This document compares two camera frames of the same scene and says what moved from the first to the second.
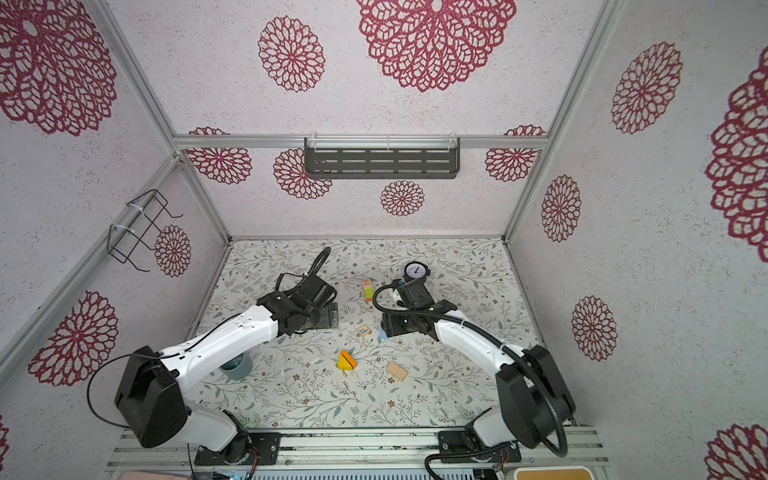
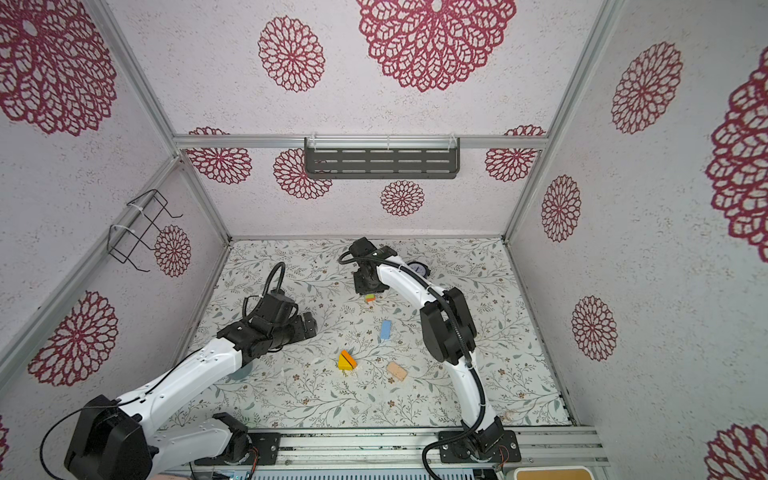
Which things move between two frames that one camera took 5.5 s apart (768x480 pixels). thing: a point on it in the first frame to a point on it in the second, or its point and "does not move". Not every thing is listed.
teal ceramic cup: x=237 y=368 does not move
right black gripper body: x=401 y=324 to x=363 y=286
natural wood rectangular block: x=397 y=371 does not move
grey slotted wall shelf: x=381 y=157 does not move
